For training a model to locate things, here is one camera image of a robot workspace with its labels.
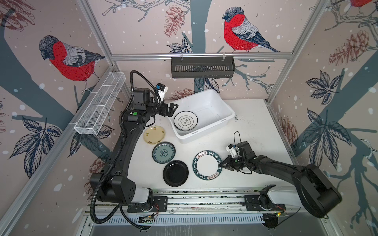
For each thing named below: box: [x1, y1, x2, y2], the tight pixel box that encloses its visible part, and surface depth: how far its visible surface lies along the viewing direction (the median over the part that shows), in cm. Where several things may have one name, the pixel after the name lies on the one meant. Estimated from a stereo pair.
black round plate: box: [162, 159, 189, 188], surface depth 85 cm
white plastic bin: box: [168, 88, 236, 145], surface depth 108 cm
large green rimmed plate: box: [192, 149, 223, 181], surface depth 87 cm
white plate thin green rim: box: [173, 110, 199, 131], surface depth 109 cm
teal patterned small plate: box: [152, 141, 177, 164], surface depth 94 cm
